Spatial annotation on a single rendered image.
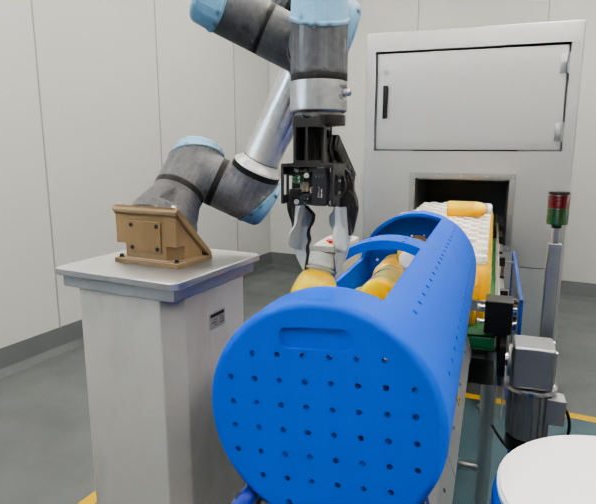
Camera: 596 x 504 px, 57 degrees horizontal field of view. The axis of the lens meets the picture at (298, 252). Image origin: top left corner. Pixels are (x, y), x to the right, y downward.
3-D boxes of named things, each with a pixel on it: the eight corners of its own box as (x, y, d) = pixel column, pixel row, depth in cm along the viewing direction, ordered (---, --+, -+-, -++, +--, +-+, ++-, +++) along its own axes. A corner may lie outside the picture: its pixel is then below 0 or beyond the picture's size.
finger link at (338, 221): (326, 278, 73) (314, 210, 72) (337, 270, 78) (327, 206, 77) (348, 276, 72) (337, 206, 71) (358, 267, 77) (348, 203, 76)
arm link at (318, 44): (344, 3, 75) (355, -16, 67) (343, 86, 77) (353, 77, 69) (286, 1, 75) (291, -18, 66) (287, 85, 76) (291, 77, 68)
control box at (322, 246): (311, 276, 169) (311, 243, 167) (329, 263, 187) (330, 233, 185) (342, 279, 165) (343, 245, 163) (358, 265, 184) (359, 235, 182)
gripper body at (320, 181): (278, 209, 72) (278, 114, 70) (300, 203, 80) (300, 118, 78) (335, 211, 69) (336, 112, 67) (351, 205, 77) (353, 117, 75)
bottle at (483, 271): (466, 320, 159) (469, 262, 155) (462, 313, 165) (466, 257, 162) (490, 321, 158) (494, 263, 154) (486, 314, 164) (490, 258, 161)
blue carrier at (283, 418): (220, 514, 70) (197, 298, 65) (368, 315, 151) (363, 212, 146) (452, 554, 60) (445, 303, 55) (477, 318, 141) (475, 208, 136)
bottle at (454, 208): (448, 205, 247) (488, 207, 241) (446, 218, 244) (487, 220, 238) (447, 197, 241) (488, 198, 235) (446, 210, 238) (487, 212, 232)
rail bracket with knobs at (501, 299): (475, 336, 146) (477, 299, 144) (476, 328, 152) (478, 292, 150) (515, 341, 142) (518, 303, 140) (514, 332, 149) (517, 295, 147)
